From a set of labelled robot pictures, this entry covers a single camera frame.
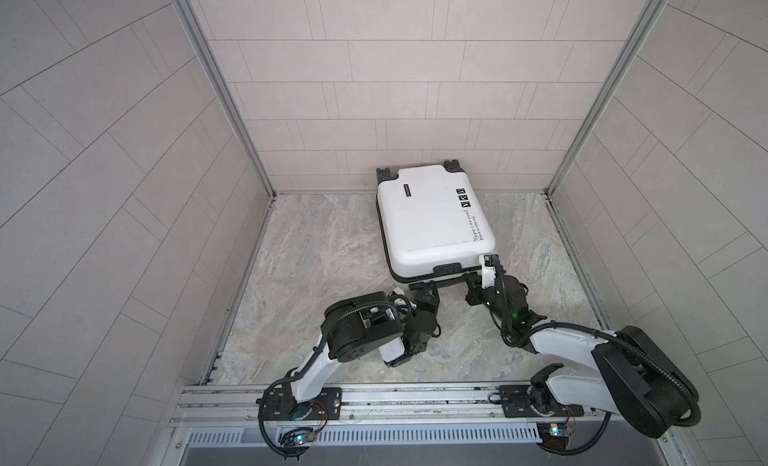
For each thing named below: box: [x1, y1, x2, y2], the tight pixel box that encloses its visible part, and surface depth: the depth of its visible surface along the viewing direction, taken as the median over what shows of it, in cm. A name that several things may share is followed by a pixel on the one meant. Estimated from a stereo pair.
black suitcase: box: [376, 160, 496, 284], surface depth 86 cm
